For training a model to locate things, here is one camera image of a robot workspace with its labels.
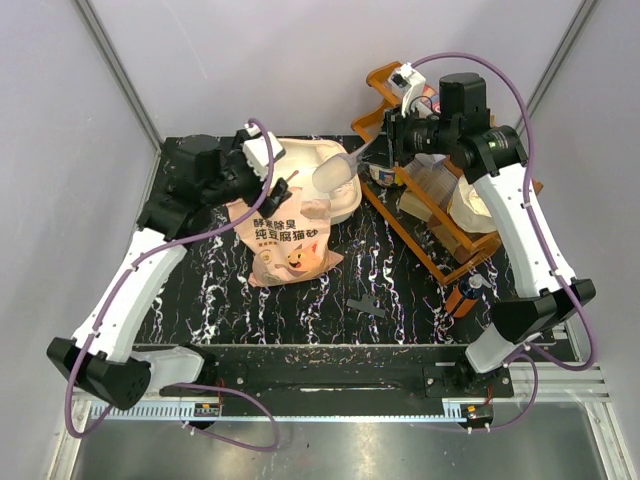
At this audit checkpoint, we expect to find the pink cat litter bag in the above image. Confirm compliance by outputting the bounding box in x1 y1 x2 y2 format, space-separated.
234 170 343 287

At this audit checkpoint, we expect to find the beige plastic litter box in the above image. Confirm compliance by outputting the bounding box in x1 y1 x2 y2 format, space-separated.
227 138 364 226

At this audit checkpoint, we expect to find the clear plastic scoop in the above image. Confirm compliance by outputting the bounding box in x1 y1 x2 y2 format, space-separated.
312 141 373 193

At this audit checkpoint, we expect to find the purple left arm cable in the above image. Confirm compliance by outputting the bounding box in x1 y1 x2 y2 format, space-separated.
64 117 281 451

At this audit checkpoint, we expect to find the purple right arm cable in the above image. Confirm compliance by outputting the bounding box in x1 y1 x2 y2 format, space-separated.
409 52 599 434

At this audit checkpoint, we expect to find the white cable duct rail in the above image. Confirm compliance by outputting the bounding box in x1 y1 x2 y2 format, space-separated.
89 399 493 423

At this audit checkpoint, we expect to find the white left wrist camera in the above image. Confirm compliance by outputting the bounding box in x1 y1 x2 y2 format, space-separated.
236 125 286 181

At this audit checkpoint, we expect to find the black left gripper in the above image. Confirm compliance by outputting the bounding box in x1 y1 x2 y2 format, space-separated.
205 131 293 218

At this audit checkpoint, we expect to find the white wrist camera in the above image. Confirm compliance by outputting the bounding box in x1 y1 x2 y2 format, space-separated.
389 62 426 117
236 125 286 181

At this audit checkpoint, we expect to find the orange wooden rack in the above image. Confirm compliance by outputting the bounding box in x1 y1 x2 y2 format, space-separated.
349 60 544 287

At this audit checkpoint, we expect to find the orange blue bottle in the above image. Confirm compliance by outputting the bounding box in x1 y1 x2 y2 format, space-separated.
445 273 488 319

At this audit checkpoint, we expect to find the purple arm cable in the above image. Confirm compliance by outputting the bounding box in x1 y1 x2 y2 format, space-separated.
409 52 599 434
64 117 281 451

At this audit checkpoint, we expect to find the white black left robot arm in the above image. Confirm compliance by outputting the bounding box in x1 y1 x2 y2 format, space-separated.
47 126 291 410

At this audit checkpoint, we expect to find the light wooden block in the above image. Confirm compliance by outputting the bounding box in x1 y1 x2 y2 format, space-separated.
399 191 440 227

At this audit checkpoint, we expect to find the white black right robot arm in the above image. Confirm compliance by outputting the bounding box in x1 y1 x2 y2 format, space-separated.
384 64 595 396

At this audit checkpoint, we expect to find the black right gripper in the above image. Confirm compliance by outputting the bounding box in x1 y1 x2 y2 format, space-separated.
357 103 457 170

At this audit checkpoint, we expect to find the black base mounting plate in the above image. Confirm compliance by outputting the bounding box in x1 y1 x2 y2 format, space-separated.
158 344 516 419

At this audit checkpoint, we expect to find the black plastic clip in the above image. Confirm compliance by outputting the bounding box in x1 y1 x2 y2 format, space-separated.
346 295 386 318

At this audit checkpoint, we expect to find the clear plastic packet stack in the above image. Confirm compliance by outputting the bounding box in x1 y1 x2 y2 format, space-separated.
405 154 458 205

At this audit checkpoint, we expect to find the red white toothpaste box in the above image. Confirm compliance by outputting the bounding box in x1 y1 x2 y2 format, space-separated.
410 83 440 118

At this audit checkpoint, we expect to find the beige cloth bag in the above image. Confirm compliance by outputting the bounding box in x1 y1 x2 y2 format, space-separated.
447 175 496 234

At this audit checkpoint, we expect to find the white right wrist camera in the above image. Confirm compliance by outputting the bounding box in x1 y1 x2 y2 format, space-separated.
389 62 426 117

